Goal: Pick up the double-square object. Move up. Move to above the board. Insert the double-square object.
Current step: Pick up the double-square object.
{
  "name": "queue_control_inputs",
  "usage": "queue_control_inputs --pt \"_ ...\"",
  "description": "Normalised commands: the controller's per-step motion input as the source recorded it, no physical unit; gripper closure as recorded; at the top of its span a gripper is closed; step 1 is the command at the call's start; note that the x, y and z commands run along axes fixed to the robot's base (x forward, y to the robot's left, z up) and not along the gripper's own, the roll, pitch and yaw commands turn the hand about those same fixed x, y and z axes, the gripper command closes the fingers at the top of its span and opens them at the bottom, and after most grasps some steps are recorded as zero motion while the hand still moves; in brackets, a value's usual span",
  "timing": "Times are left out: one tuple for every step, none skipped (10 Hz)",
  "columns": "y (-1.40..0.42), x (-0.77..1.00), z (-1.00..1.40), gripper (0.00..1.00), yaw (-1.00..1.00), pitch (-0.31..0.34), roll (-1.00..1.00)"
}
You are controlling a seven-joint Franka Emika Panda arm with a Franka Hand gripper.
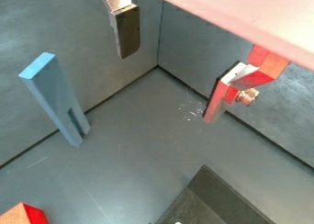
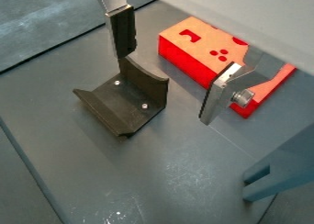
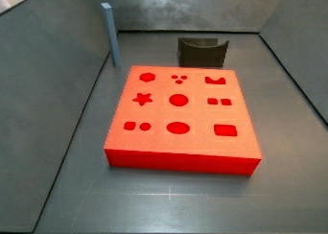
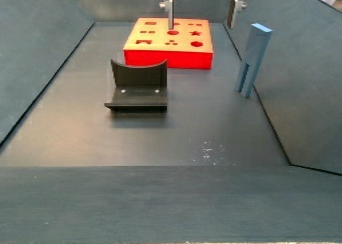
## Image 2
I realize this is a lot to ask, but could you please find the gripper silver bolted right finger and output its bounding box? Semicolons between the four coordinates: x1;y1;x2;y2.
199;46;281;125

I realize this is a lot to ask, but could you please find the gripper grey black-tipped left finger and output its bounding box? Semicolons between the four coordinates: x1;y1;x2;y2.
97;0;137;59

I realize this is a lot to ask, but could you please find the red shape-sorting board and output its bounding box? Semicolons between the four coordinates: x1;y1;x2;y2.
156;16;296;119

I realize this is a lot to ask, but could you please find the black curved holder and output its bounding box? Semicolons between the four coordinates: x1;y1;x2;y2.
73;57;169;137

